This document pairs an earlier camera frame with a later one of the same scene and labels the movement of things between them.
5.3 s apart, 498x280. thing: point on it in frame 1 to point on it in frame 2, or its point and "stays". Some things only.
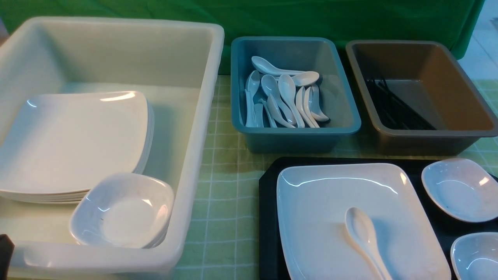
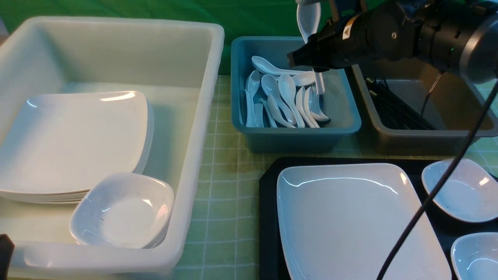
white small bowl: (463, 189) stays
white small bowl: (474, 256) stays
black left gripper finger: (7, 247) stays
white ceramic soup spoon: (363, 230) to (308, 15)
